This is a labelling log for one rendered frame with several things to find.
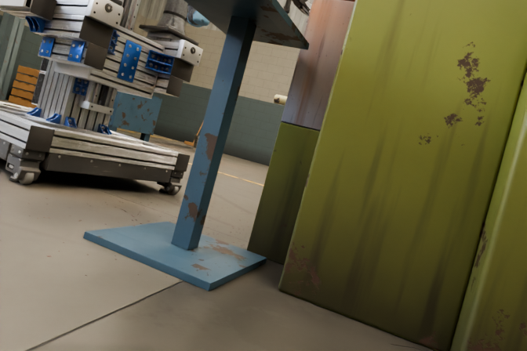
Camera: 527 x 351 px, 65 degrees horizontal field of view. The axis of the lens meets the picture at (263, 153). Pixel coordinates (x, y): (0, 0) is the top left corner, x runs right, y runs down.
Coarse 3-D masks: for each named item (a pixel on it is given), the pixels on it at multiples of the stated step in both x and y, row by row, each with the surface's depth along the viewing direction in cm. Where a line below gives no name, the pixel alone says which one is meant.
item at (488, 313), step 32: (512, 128) 96; (512, 160) 88; (512, 192) 87; (512, 224) 87; (480, 256) 93; (512, 256) 86; (480, 288) 88; (512, 288) 86; (480, 320) 87; (512, 320) 85
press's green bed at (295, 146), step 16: (288, 128) 142; (304, 128) 140; (288, 144) 142; (304, 144) 140; (272, 160) 143; (288, 160) 141; (304, 160) 139; (272, 176) 143; (288, 176) 141; (304, 176) 139; (272, 192) 142; (288, 192) 140; (272, 208) 142; (288, 208) 140; (256, 224) 143; (272, 224) 141; (288, 224) 139; (256, 240) 143; (272, 240) 141; (288, 240) 139; (272, 256) 140
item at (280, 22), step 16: (192, 0) 117; (208, 0) 113; (224, 0) 110; (240, 0) 107; (256, 0) 103; (272, 0) 103; (208, 16) 129; (224, 16) 125; (240, 16) 120; (256, 16) 116; (272, 16) 113; (288, 16) 114; (224, 32) 143; (256, 32) 132; (272, 32) 128; (288, 32) 123; (304, 48) 136
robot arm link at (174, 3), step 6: (168, 0) 212; (174, 0) 210; (180, 0) 211; (168, 6) 211; (174, 6) 210; (180, 6) 211; (186, 6) 214; (174, 12) 210; (180, 12) 212; (186, 12) 215; (186, 18) 220
